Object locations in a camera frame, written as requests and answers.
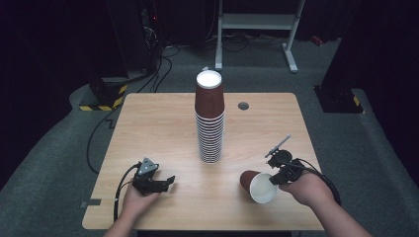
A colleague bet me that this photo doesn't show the long black floor cable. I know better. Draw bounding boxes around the long black floor cable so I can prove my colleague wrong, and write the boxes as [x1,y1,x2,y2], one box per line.
[86,107,124,175]

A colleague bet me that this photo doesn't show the person's left hand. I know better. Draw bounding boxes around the person's left hand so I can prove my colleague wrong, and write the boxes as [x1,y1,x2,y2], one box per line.
[122,186,161,220]

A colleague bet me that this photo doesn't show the grey tape strip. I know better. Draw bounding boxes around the grey tape strip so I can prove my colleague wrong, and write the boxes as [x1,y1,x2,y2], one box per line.
[80,197,103,209]

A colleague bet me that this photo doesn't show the person's right hand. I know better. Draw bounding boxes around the person's right hand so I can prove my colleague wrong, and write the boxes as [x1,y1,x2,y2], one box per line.
[279,170,334,208]

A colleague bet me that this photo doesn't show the hand-held gripper black cable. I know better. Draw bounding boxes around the hand-held gripper black cable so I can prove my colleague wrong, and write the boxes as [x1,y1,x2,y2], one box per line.
[283,157,343,206]
[113,162,142,223]

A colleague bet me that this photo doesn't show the black base with yellow stripes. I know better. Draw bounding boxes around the black base with yellow stripes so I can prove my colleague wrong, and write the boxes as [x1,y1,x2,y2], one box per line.
[313,85,366,115]
[78,77,128,113]

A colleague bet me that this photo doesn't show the single brown paper cup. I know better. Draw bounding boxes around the single brown paper cup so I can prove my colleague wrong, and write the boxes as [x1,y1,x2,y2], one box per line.
[239,170,279,204]

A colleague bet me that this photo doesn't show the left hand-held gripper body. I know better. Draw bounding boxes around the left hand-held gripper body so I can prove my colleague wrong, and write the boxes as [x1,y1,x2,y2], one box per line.
[132,157,160,196]

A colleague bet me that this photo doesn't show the bundle of black floor cables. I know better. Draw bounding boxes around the bundle of black floor cables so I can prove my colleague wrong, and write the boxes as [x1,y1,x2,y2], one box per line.
[136,45,182,94]

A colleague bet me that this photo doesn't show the white metal stand frame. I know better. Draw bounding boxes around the white metal stand frame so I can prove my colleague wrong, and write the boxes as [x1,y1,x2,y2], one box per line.
[214,0,306,74]

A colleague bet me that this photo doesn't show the dark equipment rack with wires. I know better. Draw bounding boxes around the dark equipment rack with wires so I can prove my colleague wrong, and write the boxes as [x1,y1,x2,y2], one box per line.
[139,4,164,75]

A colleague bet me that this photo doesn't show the cables under white stand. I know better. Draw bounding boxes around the cables under white stand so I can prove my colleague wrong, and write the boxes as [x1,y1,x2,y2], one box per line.
[204,31,288,53]

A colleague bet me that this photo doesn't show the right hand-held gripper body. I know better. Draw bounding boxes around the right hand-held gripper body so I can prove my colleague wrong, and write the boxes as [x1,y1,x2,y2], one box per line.
[265,133,305,186]

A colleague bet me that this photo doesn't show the left hand-held gripper black cable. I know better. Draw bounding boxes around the left hand-held gripper black cable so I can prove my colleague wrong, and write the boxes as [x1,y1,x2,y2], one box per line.
[113,162,142,223]

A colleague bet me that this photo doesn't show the stack of brown paper cups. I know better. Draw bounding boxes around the stack of brown paper cups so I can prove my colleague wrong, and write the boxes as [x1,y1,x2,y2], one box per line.
[194,69,226,165]

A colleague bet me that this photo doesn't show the right hand-held gripper black cable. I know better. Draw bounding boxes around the right hand-held gripper black cable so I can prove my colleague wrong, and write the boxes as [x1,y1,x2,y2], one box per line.
[283,157,343,206]

